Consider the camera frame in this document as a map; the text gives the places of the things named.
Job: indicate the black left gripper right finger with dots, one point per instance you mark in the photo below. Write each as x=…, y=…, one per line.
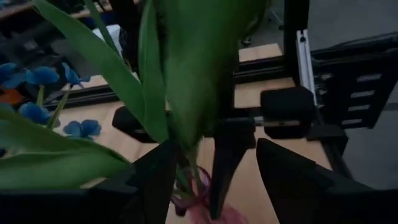
x=311, y=199

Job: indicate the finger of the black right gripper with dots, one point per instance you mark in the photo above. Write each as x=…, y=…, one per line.
x=230, y=155

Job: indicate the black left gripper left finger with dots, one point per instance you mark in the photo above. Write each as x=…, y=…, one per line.
x=149, y=193

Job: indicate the pink ribbed glass vase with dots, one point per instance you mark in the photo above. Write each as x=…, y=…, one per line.
x=233, y=217

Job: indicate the blue artificial flower bunch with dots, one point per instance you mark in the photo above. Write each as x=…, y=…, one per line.
x=42, y=74

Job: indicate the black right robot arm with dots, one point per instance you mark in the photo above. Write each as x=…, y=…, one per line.
x=357, y=77

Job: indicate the white appliance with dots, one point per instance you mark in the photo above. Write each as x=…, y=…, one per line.
x=114, y=35

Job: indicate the orange-red fabric panel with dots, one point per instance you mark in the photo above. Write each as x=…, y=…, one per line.
x=11, y=97

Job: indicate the silver aluminium post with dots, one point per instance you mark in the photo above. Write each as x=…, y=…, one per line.
x=306, y=68

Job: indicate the black aluminium table frame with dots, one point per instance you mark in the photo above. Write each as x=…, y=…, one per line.
x=293, y=18

